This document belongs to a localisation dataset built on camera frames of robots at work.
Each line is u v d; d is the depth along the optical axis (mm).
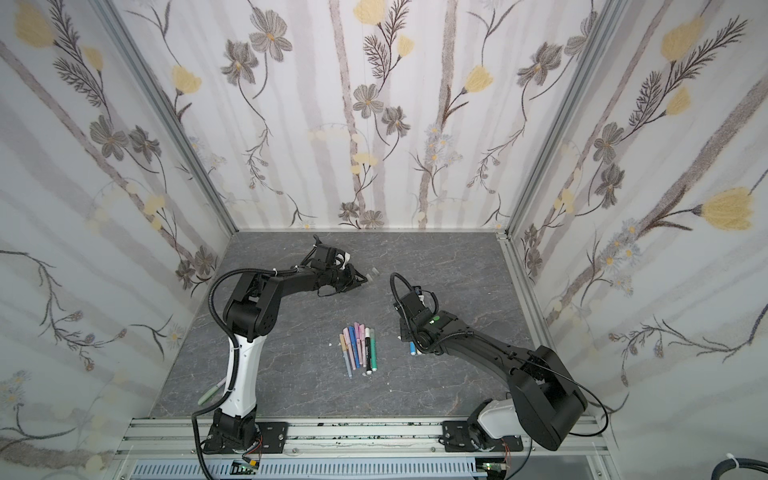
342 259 989
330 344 906
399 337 907
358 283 1007
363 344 901
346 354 881
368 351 880
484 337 523
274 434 735
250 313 604
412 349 883
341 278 940
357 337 906
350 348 885
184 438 748
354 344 901
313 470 702
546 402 420
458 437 732
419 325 648
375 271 1076
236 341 604
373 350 883
